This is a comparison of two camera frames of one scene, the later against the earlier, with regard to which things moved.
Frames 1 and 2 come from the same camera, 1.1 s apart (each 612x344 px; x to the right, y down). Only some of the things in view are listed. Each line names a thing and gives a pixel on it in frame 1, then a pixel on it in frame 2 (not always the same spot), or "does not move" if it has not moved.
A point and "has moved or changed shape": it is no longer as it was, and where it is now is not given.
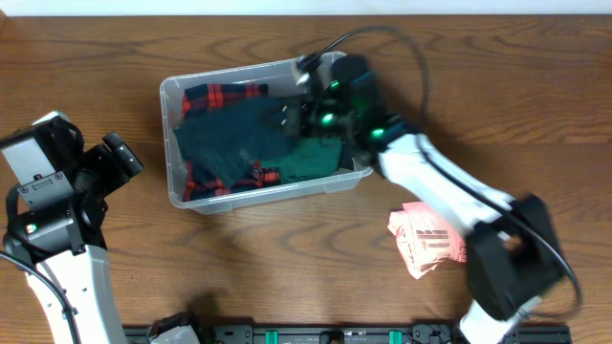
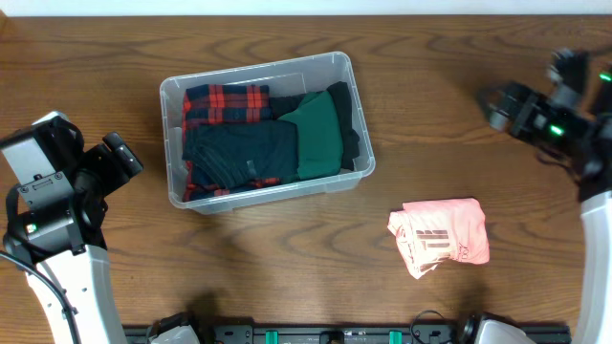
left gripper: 112,175 does not move
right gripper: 296,118 -> 538,105
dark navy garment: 227,140 has moved or changed shape
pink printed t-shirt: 425,239 does not move
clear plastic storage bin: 227,148 does not move
